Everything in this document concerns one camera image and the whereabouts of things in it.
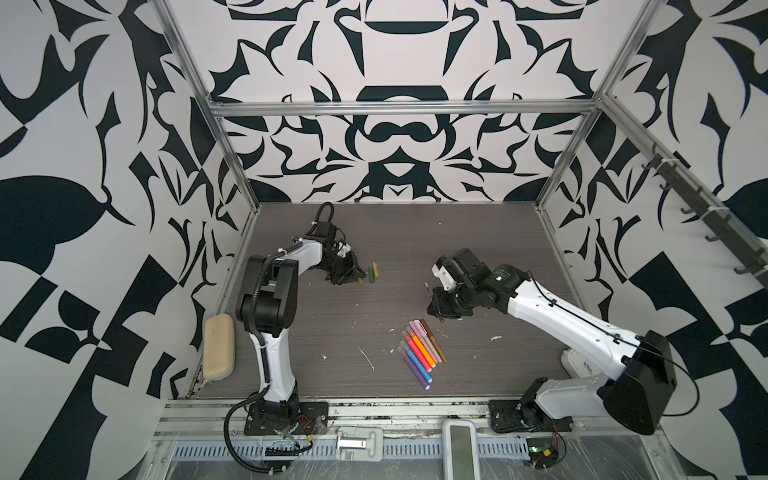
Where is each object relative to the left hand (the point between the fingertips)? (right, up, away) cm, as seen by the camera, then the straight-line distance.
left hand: (365, 270), depth 96 cm
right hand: (+17, -8, -19) cm, 27 cm away
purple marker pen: (+14, -25, -14) cm, 32 cm away
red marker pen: (+16, -22, -12) cm, 29 cm away
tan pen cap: (+3, 0, +6) cm, 7 cm away
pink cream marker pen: (+19, -19, -9) cm, 28 cm away
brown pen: (+22, -23, -13) cm, 34 cm away
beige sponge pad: (-39, -20, -13) cm, 46 cm away
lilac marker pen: (+17, -19, -9) cm, 27 cm away
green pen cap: (+2, -2, +4) cm, 4 cm away
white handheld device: (+23, -36, -29) cm, 52 cm away
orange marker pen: (+16, -20, -11) cm, 28 cm away
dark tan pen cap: (-1, -3, -2) cm, 4 cm away
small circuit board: (+44, -40, -24) cm, 64 cm away
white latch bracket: (+1, -36, -27) cm, 45 cm away
